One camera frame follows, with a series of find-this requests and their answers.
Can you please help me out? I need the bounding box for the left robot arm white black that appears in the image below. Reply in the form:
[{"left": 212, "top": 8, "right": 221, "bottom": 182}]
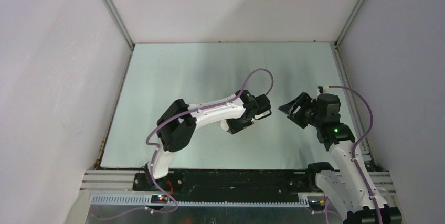
[{"left": 145, "top": 90, "right": 271, "bottom": 191}]

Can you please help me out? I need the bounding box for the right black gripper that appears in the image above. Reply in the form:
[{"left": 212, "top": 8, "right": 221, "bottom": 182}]
[{"left": 278, "top": 92, "right": 323, "bottom": 129}]

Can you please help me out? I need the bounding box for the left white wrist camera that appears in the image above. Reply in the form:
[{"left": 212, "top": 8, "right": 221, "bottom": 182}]
[{"left": 253, "top": 110, "right": 272, "bottom": 121}]

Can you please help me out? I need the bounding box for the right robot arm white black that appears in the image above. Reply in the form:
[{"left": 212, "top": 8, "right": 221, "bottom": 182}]
[{"left": 279, "top": 92, "right": 402, "bottom": 223}]

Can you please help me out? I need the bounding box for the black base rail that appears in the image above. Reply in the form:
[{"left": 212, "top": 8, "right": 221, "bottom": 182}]
[{"left": 132, "top": 168, "right": 321, "bottom": 204}]

